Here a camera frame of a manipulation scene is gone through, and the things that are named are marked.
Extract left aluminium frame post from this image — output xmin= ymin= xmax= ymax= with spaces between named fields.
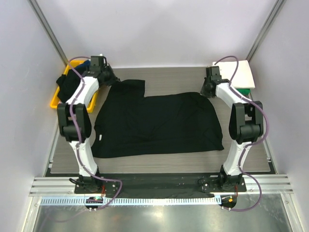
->
xmin=27 ymin=0 xmax=69 ymax=66

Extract aluminium frame post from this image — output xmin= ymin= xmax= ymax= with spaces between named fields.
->
xmin=246 ymin=0 xmax=286 ymax=62
xmin=27 ymin=0 xmax=69 ymax=66

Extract black shirt in bin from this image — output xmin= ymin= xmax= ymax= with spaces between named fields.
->
xmin=56 ymin=69 xmax=81 ymax=102

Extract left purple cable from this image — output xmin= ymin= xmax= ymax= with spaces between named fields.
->
xmin=48 ymin=57 xmax=123 ymax=222

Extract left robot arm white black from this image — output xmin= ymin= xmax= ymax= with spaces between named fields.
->
xmin=57 ymin=55 xmax=122 ymax=193

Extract slotted cable duct strip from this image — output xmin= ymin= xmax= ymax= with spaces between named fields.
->
xmin=41 ymin=196 xmax=221 ymax=206

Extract black t shirt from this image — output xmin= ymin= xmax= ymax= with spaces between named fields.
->
xmin=91 ymin=80 xmax=224 ymax=159

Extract folded white t shirt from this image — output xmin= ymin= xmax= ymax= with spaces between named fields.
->
xmin=212 ymin=60 xmax=255 ymax=89

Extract blue shirt in bin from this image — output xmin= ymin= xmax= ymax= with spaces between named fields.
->
xmin=75 ymin=59 xmax=91 ymax=69

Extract right aluminium frame post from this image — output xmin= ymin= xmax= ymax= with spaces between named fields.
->
xmin=246 ymin=0 xmax=286 ymax=62

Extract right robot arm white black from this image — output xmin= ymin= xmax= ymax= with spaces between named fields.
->
xmin=200 ymin=66 xmax=264 ymax=192

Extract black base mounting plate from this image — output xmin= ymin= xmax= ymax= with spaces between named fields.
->
xmin=69 ymin=173 xmax=247 ymax=208

